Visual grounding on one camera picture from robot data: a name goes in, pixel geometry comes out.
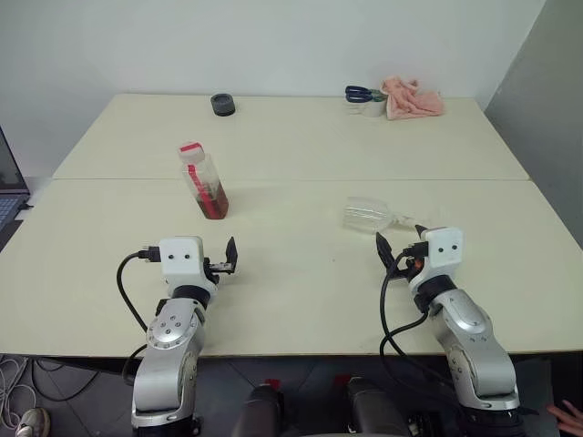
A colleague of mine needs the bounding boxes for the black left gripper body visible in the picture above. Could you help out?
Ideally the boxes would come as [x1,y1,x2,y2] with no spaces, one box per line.
[203,257,236,283]

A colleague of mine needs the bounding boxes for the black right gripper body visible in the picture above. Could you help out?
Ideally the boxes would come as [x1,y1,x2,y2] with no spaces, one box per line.
[394,253,427,282]

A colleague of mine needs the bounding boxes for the clear wine glass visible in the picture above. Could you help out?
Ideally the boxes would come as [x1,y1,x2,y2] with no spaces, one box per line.
[342,196,438,236]

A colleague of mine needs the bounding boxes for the plastic bottle with red cap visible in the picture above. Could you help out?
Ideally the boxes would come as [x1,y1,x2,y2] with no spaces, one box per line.
[176,141,230,221]

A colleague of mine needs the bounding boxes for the white bottle cap red tape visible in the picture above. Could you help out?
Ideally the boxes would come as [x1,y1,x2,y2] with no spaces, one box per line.
[177,141,205,166]

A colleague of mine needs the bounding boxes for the bystander's bare hand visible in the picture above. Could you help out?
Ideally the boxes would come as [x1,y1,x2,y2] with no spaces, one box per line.
[546,399,583,436]

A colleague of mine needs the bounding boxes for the pink cloth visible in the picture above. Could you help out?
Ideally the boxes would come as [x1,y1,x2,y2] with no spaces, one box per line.
[380,76,445,121]

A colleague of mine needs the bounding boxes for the clear tape roll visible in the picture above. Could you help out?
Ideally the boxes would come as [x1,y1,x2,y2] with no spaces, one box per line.
[348,97,388,118]

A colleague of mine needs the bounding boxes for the dark rounded shape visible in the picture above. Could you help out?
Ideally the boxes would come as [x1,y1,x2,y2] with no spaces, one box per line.
[231,384,286,437]
[346,376,414,437]

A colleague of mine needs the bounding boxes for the grey laptop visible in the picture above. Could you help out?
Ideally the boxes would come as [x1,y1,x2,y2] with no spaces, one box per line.
[0,125,32,238]

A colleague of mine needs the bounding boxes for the grey sneaker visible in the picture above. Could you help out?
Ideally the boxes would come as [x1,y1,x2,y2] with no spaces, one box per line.
[15,407,51,437]

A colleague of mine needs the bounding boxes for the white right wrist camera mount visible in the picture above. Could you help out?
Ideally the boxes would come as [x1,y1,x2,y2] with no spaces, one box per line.
[408,227,465,292]

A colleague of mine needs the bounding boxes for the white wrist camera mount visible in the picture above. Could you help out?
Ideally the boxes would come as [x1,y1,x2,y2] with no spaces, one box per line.
[408,227,465,292]
[159,235,219,297]

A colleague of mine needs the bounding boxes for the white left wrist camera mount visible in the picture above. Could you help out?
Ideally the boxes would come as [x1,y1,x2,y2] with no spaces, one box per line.
[159,235,219,297]

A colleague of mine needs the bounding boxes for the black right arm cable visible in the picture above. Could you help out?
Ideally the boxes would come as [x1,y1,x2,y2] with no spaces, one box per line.
[379,239,461,406]

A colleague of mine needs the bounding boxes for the blue handled scissors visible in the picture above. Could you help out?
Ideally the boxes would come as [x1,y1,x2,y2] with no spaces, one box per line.
[344,85,388,104]

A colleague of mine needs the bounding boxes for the black floor cable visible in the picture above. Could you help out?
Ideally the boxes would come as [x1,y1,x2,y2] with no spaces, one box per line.
[31,358,99,402]

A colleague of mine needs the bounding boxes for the white floor cables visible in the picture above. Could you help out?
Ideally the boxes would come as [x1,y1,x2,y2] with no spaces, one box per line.
[0,354,38,424]

